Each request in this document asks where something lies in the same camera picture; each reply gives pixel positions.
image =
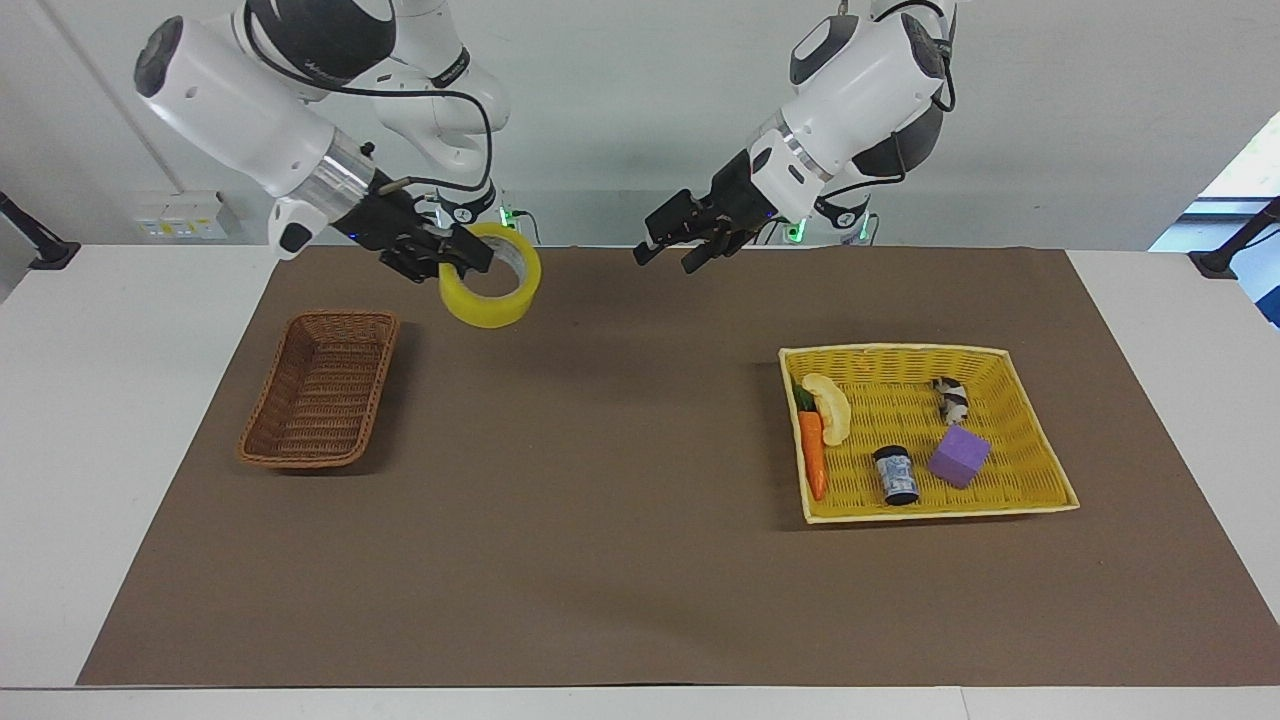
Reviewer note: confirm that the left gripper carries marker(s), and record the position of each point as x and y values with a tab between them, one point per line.
735	195

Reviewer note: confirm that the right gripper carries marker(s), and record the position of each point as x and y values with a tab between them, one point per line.
385	220

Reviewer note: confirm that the yellow tape roll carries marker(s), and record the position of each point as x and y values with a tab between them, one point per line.
500	305

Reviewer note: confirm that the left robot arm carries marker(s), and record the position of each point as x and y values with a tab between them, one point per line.
860	85

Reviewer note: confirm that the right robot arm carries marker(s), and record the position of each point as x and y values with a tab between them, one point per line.
230	105

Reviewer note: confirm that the brown wicker basket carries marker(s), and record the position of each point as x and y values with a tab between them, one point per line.
320	395

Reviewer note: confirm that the yellow woven basket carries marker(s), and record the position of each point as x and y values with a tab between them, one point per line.
1010	450

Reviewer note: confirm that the cream toy banana slice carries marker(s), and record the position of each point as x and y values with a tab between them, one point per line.
834	410

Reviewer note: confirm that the orange toy carrot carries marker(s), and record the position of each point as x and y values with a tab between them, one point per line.
813	450

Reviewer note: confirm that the black and white toy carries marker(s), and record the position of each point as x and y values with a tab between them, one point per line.
952	402

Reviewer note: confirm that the small blue labelled can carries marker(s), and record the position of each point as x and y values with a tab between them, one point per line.
897	478

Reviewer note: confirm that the purple foam cube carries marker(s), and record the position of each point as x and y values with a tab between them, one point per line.
958	457

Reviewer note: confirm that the black stand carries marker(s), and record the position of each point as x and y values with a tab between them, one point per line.
45	250
1225	255

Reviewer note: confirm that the white wall socket box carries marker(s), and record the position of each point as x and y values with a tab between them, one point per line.
185	215

